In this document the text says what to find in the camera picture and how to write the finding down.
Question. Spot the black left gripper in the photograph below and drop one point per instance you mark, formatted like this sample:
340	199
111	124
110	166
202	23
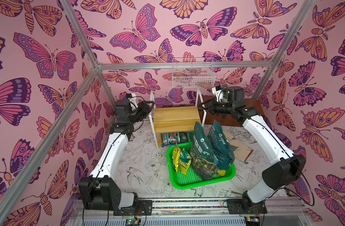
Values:
144	108

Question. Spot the floral bag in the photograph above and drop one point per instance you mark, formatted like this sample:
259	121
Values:
173	138

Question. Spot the white wire basket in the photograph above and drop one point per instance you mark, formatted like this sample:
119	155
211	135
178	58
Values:
193	75

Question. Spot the white frame wooden shelf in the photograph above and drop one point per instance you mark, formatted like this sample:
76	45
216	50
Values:
173	119

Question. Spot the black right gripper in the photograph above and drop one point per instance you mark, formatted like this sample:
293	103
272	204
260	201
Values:
210	104

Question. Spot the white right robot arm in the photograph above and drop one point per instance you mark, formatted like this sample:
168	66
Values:
286	167

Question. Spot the dark green fertilizer bag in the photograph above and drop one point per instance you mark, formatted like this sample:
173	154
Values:
203	155
223	151

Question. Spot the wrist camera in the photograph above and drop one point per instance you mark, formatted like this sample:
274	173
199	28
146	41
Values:
220	93
132	98

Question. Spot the yellow green small bag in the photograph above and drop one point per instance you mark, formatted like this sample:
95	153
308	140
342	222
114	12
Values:
184	162
176	157

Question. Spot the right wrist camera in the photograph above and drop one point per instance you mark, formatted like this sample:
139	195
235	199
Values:
220	93

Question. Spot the green plastic mesh basket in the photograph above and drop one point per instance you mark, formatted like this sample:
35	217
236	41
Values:
192	180

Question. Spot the dark brown wooden stand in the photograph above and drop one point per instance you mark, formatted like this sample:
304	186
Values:
224	120

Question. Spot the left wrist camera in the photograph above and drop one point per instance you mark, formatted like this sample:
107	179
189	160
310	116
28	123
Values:
132	98

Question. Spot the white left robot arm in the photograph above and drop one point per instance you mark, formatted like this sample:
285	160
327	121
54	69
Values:
99	191

